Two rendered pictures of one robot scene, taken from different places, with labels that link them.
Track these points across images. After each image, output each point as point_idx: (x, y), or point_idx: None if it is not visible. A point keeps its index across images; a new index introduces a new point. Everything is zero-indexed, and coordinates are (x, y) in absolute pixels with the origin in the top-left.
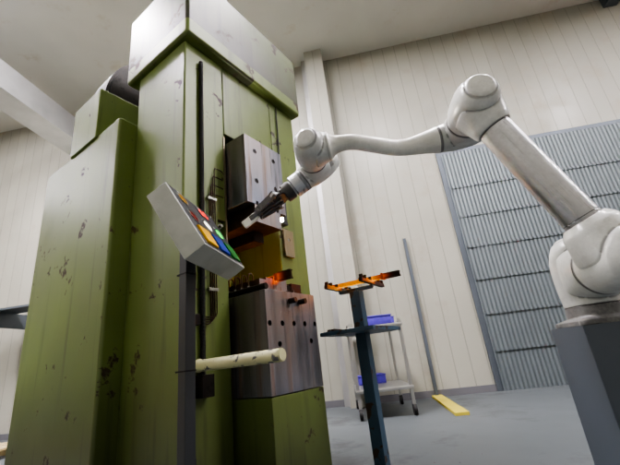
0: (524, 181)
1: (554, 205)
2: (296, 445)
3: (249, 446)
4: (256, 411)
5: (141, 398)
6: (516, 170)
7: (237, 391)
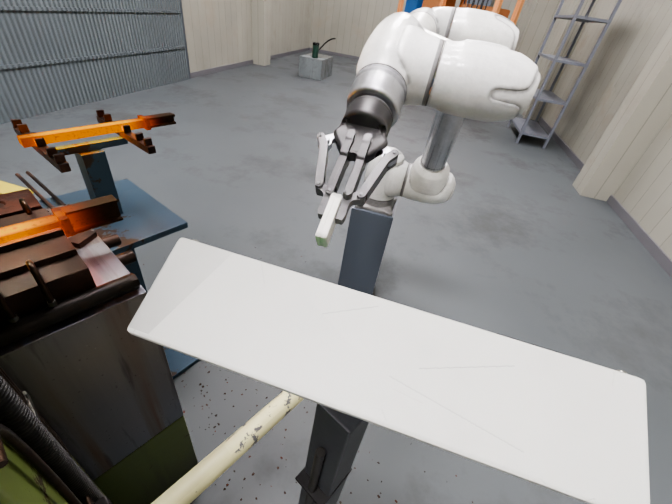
0: (445, 135)
1: (441, 157)
2: None
3: (143, 485)
4: (151, 451)
5: None
6: (450, 126)
7: (93, 472)
